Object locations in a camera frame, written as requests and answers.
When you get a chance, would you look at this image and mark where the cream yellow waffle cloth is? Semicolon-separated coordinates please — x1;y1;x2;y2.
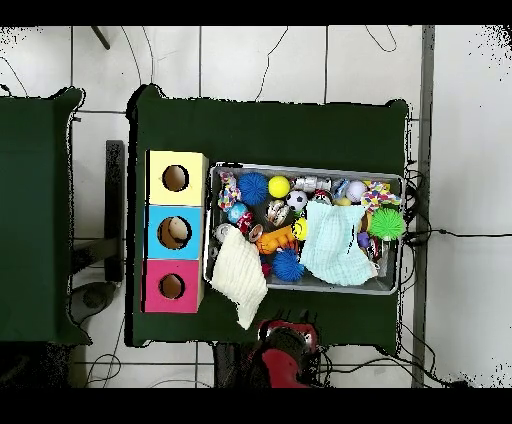
209;226;270;331

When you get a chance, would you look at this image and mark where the mint green waffle cloth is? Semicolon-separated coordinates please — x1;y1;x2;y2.
299;199;379;287

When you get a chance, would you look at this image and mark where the wooden box with three holes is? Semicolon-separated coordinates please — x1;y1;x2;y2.
142;149;211;315

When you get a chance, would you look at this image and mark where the clear mesh bin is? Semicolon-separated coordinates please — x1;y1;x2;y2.
203;163;405;296

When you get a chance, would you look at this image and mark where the blue spiky rubber ball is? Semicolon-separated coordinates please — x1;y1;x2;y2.
237;171;271;207
271;249;306;283

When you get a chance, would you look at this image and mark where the orange plastic toy block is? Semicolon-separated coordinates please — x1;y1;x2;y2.
255;225;297;256

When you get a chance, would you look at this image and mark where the small soccer ball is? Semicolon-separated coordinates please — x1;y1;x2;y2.
285;189;309;213

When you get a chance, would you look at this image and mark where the yellow smiley ball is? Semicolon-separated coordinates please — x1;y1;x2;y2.
290;215;309;241

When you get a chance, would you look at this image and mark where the dark green tablecloth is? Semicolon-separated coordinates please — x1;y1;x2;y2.
125;83;411;349

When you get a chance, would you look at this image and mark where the white ball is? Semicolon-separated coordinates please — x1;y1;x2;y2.
344;179;369;204

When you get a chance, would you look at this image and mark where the green spiky rubber ball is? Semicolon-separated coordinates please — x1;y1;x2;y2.
368;207;407;241

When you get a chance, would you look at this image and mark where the green covered side table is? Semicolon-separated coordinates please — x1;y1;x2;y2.
0;86;87;347

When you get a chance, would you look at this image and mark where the colourful rope knot toy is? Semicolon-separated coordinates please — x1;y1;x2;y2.
217;170;243;213

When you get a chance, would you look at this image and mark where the black cable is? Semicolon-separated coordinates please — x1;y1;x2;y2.
399;226;512;243

